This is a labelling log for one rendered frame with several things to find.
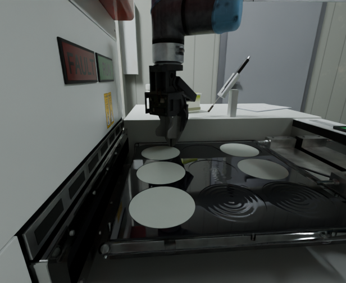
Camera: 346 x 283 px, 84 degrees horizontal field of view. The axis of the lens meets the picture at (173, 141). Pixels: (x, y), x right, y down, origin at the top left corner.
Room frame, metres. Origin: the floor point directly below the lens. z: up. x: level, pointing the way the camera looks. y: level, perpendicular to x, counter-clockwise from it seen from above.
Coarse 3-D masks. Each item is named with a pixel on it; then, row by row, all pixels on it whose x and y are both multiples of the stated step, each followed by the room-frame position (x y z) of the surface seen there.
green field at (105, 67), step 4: (100, 56) 0.37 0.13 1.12; (100, 60) 0.37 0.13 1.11; (104, 60) 0.40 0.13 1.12; (108, 60) 0.44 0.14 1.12; (100, 64) 0.37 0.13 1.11; (104, 64) 0.40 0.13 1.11; (108, 64) 0.43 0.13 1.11; (100, 68) 0.37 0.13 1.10; (104, 68) 0.40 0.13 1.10; (108, 68) 0.43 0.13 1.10; (112, 68) 0.47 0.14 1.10; (100, 72) 0.36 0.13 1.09; (104, 72) 0.39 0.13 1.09; (108, 72) 0.42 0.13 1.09; (112, 72) 0.46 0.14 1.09; (100, 76) 0.36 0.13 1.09; (104, 76) 0.39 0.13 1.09; (108, 76) 0.42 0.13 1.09; (112, 76) 0.46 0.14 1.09
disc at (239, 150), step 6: (228, 144) 0.52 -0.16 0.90; (234, 144) 0.52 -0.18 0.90; (240, 144) 0.52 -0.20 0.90; (222, 150) 0.47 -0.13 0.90; (228, 150) 0.47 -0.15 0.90; (234, 150) 0.47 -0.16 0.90; (240, 150) 0.47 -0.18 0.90; (246, 150) 0.47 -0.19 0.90; (252, 150) 0.47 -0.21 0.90; (240, 156) 0.44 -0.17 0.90; (246, 156) 0.44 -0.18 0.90; (252, 156) 0.44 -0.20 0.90
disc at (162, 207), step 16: (144, 192) 0.28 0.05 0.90; (160, 192) 0.28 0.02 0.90; (176, 192) 0.28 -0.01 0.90; (144, 208) 0.24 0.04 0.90; (160, 208) 0.24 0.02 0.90; (176, 208) 0.24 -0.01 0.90; (192, 208) 0.24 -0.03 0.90; (144, 224) 0.21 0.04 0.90; (160, 224) 0.21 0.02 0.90; (176, 224) 0.21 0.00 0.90
